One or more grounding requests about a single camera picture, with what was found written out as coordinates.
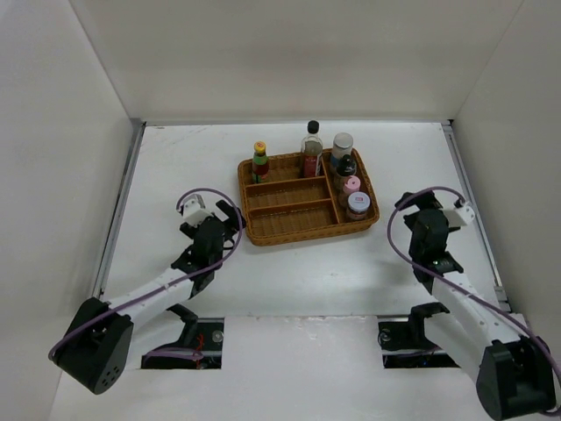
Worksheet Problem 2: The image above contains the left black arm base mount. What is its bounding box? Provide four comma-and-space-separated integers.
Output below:
140, 304, 224, 370

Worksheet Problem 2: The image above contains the aluminium table rail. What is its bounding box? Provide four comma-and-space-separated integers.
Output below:
441, 120, 512, 313
88, 118, 146, 298

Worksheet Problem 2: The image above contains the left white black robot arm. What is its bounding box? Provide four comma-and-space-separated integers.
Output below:
48, 194, 246, 395

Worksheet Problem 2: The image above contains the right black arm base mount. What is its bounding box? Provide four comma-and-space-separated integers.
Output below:
378, 303, 458, 369

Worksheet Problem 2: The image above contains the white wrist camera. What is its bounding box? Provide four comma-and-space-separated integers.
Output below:
442, 199, 476, 229
176, 194, 212, 227

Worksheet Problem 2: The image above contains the left aluminium table rail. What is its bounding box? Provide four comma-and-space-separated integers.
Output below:
88, 118, 146, 298

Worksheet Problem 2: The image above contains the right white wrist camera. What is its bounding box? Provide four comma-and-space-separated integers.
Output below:
442, 199, 476, 229

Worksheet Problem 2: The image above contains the black cap clear sauce bottle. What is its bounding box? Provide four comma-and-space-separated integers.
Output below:
301, 120, 323, 178

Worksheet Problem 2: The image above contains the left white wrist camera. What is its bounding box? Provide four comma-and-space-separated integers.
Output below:
176, 194, 212, 227

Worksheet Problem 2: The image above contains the yellow cap red sauce bottle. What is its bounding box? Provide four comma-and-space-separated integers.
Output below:
252, 141, 269, 184

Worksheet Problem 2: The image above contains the clear lid red label jar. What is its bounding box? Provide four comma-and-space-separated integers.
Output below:
346, 191, 371, 221

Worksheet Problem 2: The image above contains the brown wicker divided tray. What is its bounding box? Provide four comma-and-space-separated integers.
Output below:
238, 148, 380, 246

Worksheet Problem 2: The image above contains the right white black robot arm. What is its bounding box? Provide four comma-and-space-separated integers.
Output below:
394, 187, 560, 420

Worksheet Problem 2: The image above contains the black cap pepper grinder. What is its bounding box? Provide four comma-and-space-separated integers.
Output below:
334, 154, 357, 191

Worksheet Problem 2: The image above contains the right aluminium table rail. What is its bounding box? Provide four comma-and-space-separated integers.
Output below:
441, 120, 512, 313

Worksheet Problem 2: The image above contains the pink cap spice jar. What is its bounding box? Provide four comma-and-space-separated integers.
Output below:
338, 175, 361, 208

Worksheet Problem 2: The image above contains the silver cap blue spice jar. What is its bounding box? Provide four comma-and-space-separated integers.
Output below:
330, 132, 354, 172

